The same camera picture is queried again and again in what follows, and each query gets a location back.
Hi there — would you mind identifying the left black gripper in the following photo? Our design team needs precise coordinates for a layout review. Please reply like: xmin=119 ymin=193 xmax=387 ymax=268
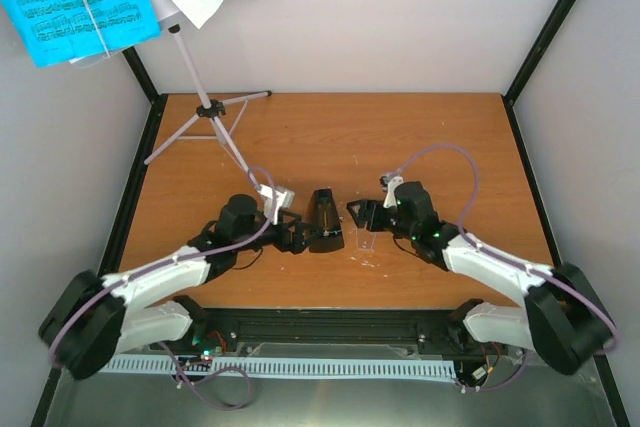
xmin=235 ymin=209 xmax=324 ymax=255

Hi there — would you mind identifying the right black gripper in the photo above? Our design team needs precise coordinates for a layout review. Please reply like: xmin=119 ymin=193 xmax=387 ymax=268
xmin=347 ymin=198 xmax=417 ymax=240

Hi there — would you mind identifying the black metronome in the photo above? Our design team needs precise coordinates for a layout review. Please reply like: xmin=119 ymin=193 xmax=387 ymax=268
xmin=307 ymin=188 xmax=344 ymax=254

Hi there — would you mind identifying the clear plastic metronome cover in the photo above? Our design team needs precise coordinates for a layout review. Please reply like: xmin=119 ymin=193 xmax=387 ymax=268
xmin=355 ymin=229 xmax=378 ymax=252

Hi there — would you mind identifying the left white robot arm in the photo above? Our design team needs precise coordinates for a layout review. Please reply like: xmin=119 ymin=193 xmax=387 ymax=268
xmin=38 ymin=194 xmax=323 ymax=380

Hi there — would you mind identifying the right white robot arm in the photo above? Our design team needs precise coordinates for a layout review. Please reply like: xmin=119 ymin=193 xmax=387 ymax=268
xmin=347 ymin=181 xmax=615 ymax=375

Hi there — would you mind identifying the green led circuit board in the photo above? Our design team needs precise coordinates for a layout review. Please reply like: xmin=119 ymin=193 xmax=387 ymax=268
xmin=195 ymin=331 xmax=227 ymax=362

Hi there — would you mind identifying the white music stand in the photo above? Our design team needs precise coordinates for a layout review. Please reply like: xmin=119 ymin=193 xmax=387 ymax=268
xmin=69 ymin=0 xmax=274 ymax=193

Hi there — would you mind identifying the blue sheet music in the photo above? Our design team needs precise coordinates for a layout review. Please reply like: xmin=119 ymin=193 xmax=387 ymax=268
xmin=1 ymin=0 xmax=161 ymax=67

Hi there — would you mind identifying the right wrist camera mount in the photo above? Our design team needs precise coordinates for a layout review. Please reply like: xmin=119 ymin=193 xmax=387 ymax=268
xmin=380 ymin=173 xmax=404 ymax=209

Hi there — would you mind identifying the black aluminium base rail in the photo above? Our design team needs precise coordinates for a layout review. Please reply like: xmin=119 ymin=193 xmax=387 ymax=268
xmin=64 ymin=306 xmax=601 ymax=363

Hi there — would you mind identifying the light blue cable duct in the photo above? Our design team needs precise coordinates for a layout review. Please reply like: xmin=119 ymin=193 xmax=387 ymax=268
xmin=107 ymin=354 xmax=459 ymax=382

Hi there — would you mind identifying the black frame post left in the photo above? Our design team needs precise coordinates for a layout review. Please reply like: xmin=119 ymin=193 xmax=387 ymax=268
xmin=122 ymin=47 xmax=168 ymax=150

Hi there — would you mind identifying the black frame post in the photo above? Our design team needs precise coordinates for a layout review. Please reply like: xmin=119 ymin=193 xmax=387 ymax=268
xmin=122 ymin=47 xmax=168 ymax=150
xmin=503 ymin=0 xmax=610 ymax=103

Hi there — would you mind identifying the black frame post right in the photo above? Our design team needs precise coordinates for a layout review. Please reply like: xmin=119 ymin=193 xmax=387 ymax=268
xmin=503 ymin=0 xmax=610 ymax=103

